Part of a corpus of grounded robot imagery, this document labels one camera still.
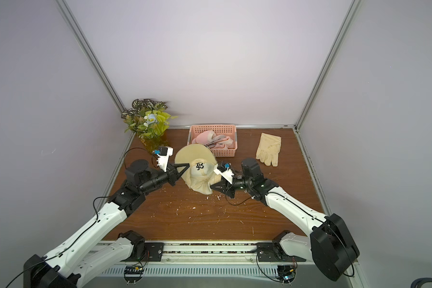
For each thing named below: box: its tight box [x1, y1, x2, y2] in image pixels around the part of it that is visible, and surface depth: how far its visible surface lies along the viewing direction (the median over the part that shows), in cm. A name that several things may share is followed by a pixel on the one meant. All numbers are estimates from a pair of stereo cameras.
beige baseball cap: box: [174, 143, 222, 195], surface depth 73 cm
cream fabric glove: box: [255, 132, 282, 167], surface depth 112 cm
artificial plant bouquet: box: [121, 98, 179, 138], surface depth 100 cm
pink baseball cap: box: [191, 130, 234, 150], surface depth 105 cm
